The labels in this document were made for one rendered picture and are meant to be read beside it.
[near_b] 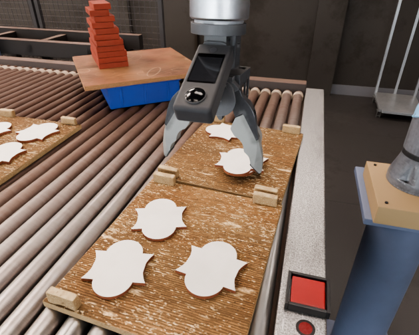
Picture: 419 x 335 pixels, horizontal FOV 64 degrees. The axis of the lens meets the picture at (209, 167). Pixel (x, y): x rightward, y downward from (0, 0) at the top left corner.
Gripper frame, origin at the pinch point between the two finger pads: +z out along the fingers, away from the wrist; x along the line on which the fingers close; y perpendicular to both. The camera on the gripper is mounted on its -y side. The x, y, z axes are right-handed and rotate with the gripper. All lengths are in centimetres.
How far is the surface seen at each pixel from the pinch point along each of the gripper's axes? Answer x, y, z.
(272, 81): 10, 118, 14
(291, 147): -8, 57, 20
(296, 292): -15.9, 3.7, 24.1
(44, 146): 66, 32, 22
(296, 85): -2, 119, 15
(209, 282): -0.8, -0.7, 22.9
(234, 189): 3.1, 29.8, 21.7
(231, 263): -3.3, 4.8, 22.5
